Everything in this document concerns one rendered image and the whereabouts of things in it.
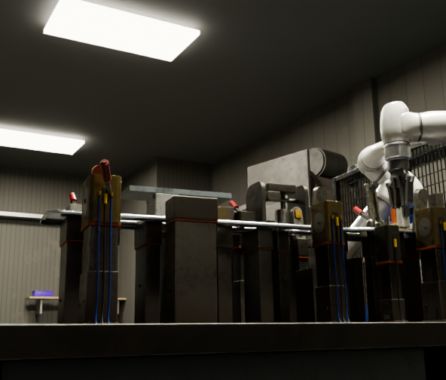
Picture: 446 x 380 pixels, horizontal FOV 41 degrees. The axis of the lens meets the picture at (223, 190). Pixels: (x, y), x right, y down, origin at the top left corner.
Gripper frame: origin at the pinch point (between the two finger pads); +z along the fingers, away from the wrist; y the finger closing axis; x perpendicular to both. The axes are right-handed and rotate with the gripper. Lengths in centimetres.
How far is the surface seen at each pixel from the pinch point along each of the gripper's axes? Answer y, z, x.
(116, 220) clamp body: -24, 11, 104
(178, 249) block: -21, 17, 87
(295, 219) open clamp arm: 12.9, 0.0, 34.5
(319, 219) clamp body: -18.1, 6.3, 44.4
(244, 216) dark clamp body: 16, 0, 52
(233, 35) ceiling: 293, -224, -68
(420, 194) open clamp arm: -18.2, -3.8, 7.6
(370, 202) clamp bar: 14.2, -8.2, 2.5
